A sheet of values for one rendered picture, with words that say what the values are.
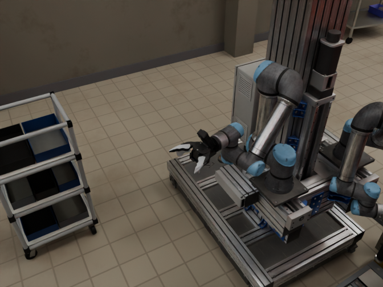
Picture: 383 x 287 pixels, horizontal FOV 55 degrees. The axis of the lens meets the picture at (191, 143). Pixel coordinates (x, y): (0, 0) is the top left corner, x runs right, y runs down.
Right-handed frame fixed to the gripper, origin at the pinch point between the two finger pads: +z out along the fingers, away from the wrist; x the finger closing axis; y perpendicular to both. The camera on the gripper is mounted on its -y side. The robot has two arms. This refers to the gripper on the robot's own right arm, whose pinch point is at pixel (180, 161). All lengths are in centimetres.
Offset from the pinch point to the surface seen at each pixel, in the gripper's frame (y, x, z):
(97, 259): 132, 52, 20
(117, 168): 141, 119, -43
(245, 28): 114, 196, -297
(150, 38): 121, 253, -185
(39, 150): 58, 97, 23
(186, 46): 140, 238, -233
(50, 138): 59, 103, 13
